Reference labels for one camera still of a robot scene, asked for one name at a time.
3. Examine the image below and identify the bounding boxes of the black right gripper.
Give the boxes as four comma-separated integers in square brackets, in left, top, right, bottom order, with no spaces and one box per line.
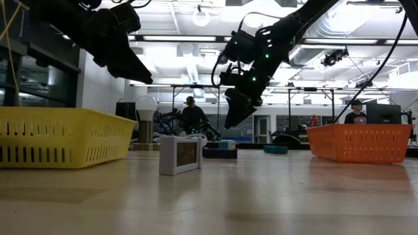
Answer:
[224,58,274,129]

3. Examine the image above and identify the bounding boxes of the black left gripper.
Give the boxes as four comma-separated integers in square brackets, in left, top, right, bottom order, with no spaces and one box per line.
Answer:
[78,2,153,85]

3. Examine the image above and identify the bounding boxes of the blue spool white ends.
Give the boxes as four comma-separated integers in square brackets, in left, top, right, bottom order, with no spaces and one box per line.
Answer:
[217,139,236,151]

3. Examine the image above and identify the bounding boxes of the dark tray with teal box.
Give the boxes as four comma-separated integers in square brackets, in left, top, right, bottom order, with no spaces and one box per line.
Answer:
[202,147,238,160]

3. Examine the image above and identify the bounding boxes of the white digital clock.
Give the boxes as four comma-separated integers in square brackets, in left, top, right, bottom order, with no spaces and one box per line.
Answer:
[159,135,203,176]

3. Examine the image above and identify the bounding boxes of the black office chair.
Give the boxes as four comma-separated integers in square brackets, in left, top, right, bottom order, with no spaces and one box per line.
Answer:
[272,133,301,145]

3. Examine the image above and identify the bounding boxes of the white bulb brass lamp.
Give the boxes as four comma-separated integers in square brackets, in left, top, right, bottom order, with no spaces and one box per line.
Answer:
[129,94,161,151]

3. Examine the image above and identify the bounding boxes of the black box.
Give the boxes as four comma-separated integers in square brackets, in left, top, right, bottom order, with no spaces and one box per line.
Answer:
[114,101,137,121]

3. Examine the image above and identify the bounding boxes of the person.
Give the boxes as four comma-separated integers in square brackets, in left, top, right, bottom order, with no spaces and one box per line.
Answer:
[343,99,368,125]
[178,95,210,135]

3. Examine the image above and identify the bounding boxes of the teal flat dish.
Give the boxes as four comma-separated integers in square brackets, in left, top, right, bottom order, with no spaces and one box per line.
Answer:
[263,145,289,155]

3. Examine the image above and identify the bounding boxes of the long ceiling light strip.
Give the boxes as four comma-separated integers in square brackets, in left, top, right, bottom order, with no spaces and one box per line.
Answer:
[129,33,418,46]

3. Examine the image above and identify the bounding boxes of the yellow plastic basket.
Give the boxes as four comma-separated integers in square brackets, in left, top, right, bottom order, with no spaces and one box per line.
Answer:
[0,106,137,170]

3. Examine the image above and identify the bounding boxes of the black spotlight cluster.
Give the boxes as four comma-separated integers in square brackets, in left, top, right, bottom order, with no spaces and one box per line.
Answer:
[321,48,349,68]

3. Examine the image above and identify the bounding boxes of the orange plastic basket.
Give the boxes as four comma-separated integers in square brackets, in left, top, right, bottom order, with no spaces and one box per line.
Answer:
[306,123,414,165]

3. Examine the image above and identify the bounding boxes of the black ceiling spotlight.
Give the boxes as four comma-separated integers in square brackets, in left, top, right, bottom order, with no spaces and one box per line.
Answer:
[355,78,375,89]

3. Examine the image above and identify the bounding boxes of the black computer monitor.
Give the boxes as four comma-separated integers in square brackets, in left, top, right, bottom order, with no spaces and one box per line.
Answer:
[365,102,402,125]

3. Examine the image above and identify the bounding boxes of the white power cord with switch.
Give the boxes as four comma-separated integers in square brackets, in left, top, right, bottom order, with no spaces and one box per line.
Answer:
[153,132,208,148]

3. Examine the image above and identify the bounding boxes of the black background table frame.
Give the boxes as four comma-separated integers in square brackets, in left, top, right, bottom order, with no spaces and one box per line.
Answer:
[287,86,336,127]
[170,84,221,136]

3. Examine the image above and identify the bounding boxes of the white ring light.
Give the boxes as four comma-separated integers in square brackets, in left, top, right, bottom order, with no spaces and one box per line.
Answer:
[191,8,211,27]

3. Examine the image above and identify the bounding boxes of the silver ventilation duct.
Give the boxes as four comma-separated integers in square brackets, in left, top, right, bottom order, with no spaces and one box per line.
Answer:
[289,0,393,68]

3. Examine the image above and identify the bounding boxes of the yellow hanging cord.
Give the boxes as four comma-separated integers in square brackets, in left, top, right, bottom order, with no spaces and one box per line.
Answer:
[0,0,24,107]

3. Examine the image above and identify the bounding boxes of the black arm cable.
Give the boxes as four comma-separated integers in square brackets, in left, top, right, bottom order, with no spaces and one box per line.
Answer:
[332,11,411,125]

